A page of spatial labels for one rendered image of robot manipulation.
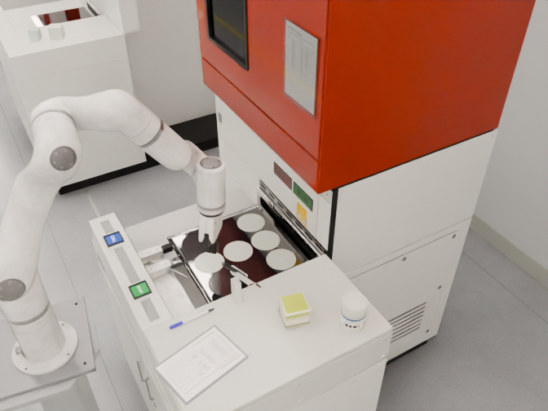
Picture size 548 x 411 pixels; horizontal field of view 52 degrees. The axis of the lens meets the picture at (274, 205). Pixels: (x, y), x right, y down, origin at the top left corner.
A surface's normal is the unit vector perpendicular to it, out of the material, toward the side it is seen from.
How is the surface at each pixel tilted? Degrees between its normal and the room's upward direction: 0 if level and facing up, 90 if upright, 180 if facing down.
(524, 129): 90
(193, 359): 0
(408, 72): 90
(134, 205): 0
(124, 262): 0
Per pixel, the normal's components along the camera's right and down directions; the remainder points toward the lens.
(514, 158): -0.87, 0.32
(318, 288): 0.00, -0.77
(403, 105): 0.50, 0.55
